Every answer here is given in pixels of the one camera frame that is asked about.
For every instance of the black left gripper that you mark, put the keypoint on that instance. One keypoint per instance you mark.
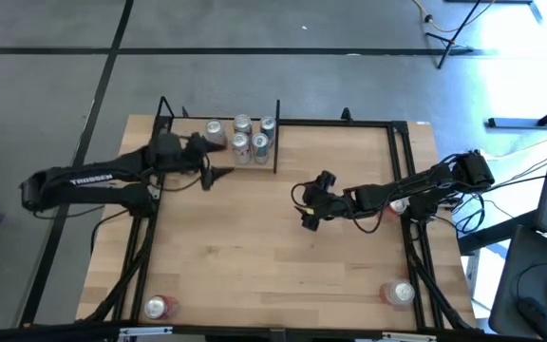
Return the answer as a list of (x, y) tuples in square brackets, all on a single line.
[(195, 152)]

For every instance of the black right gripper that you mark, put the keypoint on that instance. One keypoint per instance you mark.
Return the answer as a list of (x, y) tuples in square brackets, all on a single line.
[(326, 202)]

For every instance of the silver Diet Coke can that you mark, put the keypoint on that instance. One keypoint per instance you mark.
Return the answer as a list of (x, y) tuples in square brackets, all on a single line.
[(242, 122), (240, 142)]

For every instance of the pink white Spindrift can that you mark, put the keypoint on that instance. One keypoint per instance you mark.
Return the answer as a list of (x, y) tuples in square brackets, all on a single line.
[(214, 127)]

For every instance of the blue silver Red Bull can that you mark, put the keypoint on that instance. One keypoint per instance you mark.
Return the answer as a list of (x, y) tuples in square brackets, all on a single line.
[(268, 124), (260, 142)]

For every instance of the red soda can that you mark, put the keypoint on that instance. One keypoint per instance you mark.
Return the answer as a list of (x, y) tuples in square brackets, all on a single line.
[(399, 205), (397, 293)]

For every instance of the orange Fanta can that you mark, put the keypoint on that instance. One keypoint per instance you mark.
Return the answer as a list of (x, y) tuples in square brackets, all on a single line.
[(158, 307)]

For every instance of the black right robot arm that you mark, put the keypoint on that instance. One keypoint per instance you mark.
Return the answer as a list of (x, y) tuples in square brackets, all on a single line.
[(397, 189)]

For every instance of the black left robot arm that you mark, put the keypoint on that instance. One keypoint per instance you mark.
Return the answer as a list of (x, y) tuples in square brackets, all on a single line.
[(88, 183)]

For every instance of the white table label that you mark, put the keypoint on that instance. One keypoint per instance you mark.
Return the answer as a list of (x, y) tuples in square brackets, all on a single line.
[(423, 123)]

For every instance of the dark beam under table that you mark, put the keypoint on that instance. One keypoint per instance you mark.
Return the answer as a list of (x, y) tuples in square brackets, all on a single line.
[(492, 232)]

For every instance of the black desk foot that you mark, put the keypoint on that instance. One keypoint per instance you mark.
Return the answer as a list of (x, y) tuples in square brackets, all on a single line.
[(511, 123)]

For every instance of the black tripod stand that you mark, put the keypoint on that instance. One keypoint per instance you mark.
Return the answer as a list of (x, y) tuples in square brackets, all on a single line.
[(451, 43)]

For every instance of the dark grey desk mat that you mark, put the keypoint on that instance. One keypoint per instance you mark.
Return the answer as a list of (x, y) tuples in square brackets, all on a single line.
[(515, 275)]

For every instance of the black computer mouse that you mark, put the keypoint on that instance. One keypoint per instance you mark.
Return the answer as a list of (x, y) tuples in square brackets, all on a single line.
[(539, 318)]

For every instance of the black aluminium table frame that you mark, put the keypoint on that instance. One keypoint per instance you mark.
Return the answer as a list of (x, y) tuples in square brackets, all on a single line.
[(330, 122)]

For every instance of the silver metal bracket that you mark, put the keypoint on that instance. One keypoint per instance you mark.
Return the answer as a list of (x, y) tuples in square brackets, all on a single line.
[(145, 331), (409, 336)]

